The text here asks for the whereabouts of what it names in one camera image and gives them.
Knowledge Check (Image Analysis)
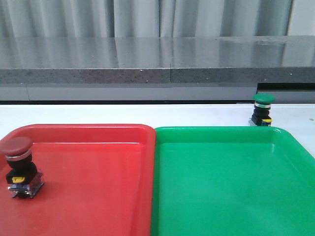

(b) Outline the green mushroom push button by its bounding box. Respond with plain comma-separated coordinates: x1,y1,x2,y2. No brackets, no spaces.
249,93,275,126

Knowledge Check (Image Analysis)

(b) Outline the red mushroom push button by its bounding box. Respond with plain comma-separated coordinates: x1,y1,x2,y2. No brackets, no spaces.
0,137,44,199

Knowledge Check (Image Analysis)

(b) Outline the grey granite counter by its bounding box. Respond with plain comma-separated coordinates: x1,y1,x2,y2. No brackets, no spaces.
0,36,315,103

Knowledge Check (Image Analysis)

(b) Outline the red plastic tray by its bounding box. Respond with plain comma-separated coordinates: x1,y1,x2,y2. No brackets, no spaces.
0,124,156,236

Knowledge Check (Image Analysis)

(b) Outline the green plastic tray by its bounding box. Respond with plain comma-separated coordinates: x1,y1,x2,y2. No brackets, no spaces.
151,126,315,236

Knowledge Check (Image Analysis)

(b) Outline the white-grey curtain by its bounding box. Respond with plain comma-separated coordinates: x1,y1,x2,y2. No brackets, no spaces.
0,0,315,37

